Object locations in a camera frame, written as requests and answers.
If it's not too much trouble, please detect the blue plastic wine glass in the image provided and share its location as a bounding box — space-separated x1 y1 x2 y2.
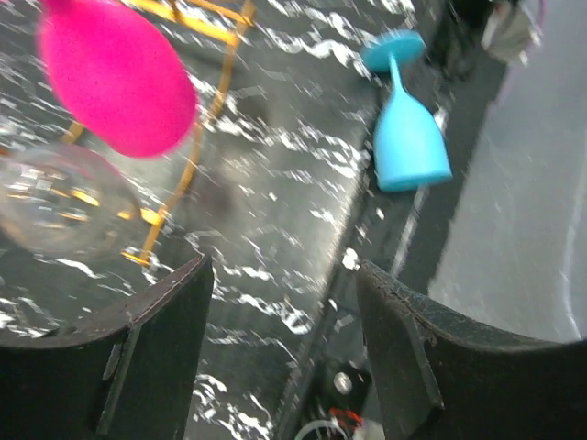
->
361 29 452 193

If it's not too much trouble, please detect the black base rail with electronics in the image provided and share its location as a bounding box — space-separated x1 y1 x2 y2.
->
274 1 504 439

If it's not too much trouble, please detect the magenta plastic wine glass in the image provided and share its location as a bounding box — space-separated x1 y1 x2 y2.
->
38 1 197 158

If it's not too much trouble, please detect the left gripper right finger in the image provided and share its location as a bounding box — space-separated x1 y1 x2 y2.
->
356 261 586 439

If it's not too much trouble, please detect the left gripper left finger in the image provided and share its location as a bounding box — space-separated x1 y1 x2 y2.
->
1 256 214 439

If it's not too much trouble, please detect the gold wire wine glass rack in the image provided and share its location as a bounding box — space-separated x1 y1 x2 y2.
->
39 1 255 267

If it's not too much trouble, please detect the clear wine glass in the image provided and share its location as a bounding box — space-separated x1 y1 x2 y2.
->
1 143 142 259

